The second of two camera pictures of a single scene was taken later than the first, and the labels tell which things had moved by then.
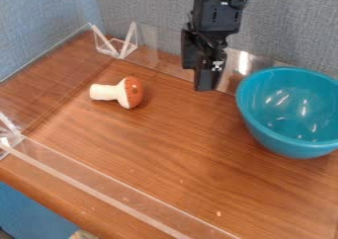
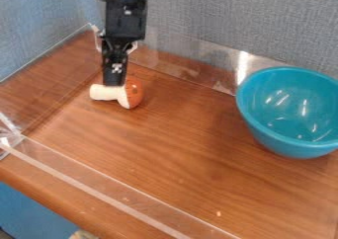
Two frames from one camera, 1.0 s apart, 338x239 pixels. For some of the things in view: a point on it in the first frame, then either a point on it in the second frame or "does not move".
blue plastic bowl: x=288 y=104 does not move
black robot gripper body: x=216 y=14 → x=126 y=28
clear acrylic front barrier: x=165 y=213 does not move
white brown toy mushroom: x=127 y=92 does not move
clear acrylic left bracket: x=11 y=134 does not move
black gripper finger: x=208 y=74 → x=115 y=64
